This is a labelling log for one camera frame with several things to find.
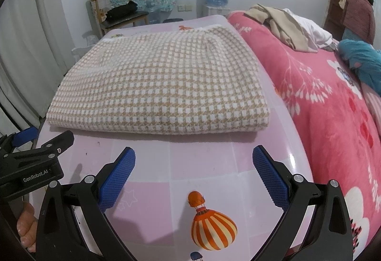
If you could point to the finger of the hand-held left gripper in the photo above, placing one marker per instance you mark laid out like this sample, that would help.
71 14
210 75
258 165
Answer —
25 134
61 142

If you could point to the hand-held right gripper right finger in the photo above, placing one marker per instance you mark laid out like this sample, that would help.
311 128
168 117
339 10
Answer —
269 177

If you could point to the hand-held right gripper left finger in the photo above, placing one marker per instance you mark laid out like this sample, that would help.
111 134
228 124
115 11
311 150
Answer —
117 180

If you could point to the beige white checked sweater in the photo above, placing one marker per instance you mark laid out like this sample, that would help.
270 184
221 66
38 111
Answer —
163 82

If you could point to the beige clothes pile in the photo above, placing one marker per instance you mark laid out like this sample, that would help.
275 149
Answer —
282 27

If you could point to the person's left hand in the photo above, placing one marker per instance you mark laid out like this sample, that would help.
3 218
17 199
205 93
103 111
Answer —
29 225

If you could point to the pink printed mat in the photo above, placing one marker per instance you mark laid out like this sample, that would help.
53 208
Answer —
184 165

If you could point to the pink floral blanket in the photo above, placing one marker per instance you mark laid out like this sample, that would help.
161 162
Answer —
321 118

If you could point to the white curtain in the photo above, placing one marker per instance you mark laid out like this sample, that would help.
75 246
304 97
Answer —
32 49

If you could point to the pink striped pillow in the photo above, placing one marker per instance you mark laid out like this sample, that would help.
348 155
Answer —
373 103

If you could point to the wooden chair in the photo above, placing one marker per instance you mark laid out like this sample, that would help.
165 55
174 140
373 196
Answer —
125 18

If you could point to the black bag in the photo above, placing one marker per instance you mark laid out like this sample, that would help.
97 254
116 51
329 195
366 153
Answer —
122 11

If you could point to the teal garment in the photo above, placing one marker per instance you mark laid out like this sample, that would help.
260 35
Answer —
361 58

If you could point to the white cloth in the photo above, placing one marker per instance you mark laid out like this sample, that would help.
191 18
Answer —
312 30

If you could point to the white wall socket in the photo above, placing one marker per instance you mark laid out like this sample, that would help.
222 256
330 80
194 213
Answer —
184 8

